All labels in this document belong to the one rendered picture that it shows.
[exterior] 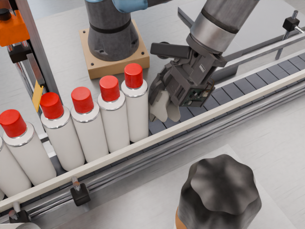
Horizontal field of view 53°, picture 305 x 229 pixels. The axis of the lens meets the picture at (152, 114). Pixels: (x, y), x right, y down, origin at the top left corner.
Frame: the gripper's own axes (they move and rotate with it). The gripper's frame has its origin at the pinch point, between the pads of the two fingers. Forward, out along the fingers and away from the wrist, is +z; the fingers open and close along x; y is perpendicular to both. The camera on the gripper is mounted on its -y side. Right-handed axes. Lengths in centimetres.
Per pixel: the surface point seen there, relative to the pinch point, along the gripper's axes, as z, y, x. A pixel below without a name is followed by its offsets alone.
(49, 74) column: 0.0, -11.8, -19.7
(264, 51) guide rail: -18.9, -2.8, 27.5
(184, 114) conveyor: 0.2, -0.1, 10.5
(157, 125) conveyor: 3.9, -0.5, 4.0
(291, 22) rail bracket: -26.5, -8.4, 39.0
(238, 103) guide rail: -8.2, 4.8, 18.8
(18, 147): 4.5, 3.0, -27.9
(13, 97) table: 22.6, -30.5, -18.3
